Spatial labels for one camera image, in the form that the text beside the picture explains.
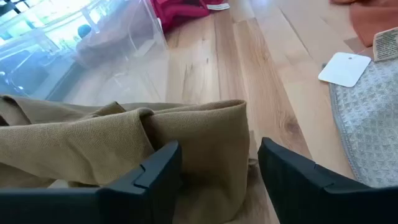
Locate white square hang tag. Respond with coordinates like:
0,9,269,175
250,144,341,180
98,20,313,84
317,52,373,88

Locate red towel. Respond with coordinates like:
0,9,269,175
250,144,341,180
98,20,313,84
150,0,225,34

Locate orange towel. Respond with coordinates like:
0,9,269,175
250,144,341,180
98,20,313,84
329,0,398,60

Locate printed white fabric label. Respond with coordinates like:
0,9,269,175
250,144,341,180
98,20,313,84
372,27,398,62

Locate light gray waffle towel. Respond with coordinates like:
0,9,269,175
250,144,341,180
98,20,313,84
322,57,398,189

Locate clear plastic bin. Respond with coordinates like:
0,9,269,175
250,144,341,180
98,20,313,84
0,0,170,106

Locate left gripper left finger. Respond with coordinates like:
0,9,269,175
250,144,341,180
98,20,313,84
0,140,183,224

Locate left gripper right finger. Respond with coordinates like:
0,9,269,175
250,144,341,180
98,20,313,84
257,137,398,224

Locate blue round object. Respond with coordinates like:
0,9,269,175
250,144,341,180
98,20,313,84
76,24,93,39

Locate tan towel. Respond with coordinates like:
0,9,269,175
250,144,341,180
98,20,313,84
0,95,251,224

